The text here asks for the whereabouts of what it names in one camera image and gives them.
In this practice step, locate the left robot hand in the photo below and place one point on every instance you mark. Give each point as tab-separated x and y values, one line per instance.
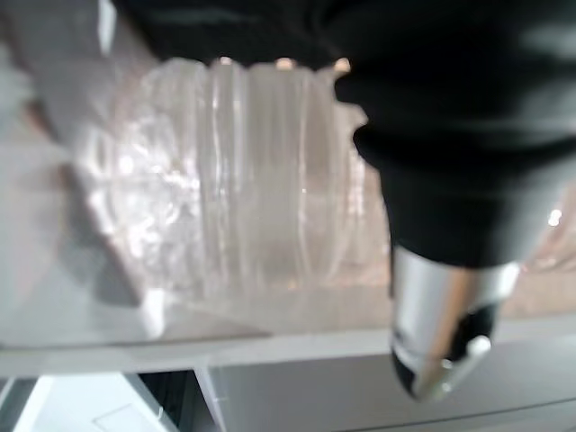
450	135

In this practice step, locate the clear ribbed plastic bottle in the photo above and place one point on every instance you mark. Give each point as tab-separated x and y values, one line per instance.
252	180

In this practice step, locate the white furniture frame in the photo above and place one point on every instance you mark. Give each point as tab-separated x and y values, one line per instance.
315	387

